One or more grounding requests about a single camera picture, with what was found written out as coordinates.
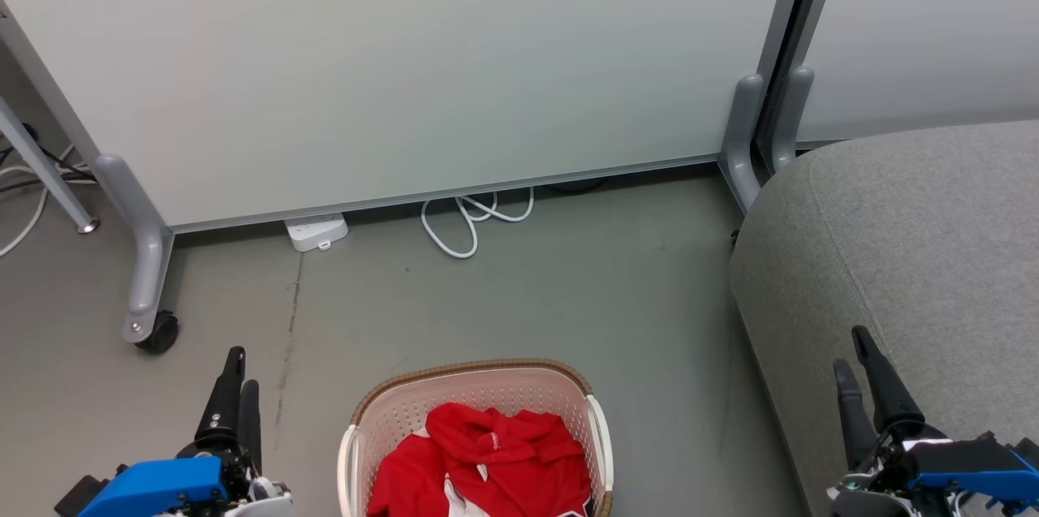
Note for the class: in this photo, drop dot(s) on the grey fabric sofa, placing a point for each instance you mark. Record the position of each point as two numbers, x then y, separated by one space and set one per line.
917 257

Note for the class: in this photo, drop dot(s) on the beige perforated laundry basket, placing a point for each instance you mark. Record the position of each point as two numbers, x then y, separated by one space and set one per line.
390 420

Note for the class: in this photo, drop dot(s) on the large white partition panel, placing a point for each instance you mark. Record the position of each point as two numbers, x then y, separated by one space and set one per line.
422 62

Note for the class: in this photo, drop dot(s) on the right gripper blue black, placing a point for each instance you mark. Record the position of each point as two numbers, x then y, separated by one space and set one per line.
966 468

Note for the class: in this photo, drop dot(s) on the red and white jersey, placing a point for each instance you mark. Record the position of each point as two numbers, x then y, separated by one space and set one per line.
503 452

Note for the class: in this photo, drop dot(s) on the grey metal table leg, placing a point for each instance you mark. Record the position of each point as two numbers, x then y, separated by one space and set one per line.
45 168

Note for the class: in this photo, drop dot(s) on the grey curved partition leg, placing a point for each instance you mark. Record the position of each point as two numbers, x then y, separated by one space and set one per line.
791 115
743 144

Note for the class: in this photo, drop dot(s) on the grey partition leg with caster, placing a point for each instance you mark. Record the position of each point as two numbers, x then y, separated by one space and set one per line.
144 257

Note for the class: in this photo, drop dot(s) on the black caster wheel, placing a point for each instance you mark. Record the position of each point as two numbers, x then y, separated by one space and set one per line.
162 333

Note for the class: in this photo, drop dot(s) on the narrow white partition panel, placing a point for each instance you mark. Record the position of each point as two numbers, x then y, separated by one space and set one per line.
925 22

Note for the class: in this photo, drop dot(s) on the white power strip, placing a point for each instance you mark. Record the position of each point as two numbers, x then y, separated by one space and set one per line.
316 230

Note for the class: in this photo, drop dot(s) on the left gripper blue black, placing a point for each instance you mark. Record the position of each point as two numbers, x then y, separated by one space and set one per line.
162 484

